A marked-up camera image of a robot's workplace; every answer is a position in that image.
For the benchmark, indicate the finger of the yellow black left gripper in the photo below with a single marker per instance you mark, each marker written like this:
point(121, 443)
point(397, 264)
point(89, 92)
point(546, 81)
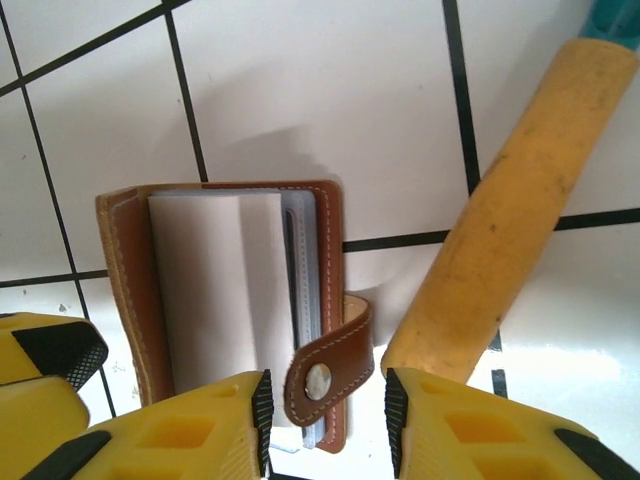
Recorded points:
point(35, 420)
point(50, 350)

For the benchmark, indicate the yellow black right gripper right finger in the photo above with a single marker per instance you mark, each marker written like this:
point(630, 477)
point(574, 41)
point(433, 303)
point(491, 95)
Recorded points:
point(475, 440)

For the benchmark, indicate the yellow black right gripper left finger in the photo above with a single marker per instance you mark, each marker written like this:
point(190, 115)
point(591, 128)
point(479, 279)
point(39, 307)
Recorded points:
point(200, 440)

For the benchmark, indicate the brown leather card holder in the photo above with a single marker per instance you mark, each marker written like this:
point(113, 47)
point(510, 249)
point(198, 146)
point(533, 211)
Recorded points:
point(210, 280)

